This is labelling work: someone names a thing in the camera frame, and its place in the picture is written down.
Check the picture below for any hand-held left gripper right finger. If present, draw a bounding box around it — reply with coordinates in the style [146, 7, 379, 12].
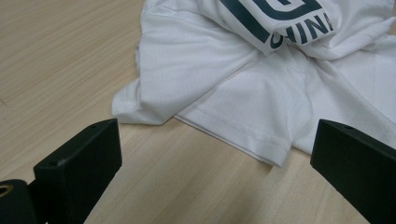
[310, 119, 396, 224]

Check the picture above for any white printed T-shirt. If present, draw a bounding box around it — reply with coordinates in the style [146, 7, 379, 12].
[111, 0, 396, 168]

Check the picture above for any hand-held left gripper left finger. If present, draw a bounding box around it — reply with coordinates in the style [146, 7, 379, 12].
[33, 118, 123, 224]

